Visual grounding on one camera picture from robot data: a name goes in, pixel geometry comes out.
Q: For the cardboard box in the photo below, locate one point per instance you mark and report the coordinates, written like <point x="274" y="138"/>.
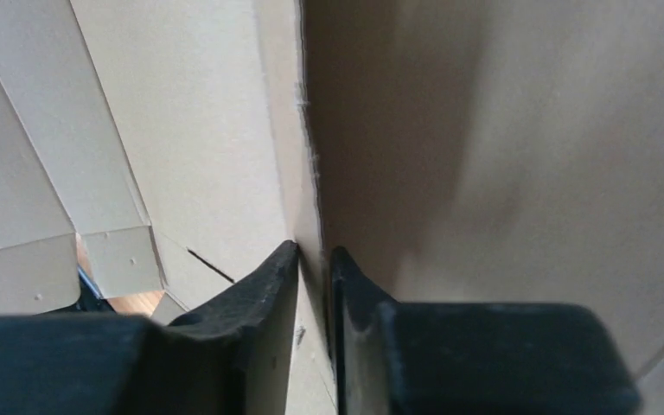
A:
<point x="475" y="151"/>

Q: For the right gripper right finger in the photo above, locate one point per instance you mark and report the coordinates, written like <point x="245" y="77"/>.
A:
<point x="393" y="357"/>

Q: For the flat cardboard sheet stack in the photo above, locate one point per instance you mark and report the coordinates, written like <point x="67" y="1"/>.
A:
<point x="137" y="132"/>

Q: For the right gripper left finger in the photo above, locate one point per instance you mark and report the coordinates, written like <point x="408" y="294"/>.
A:
<point x="230" y="355"/>

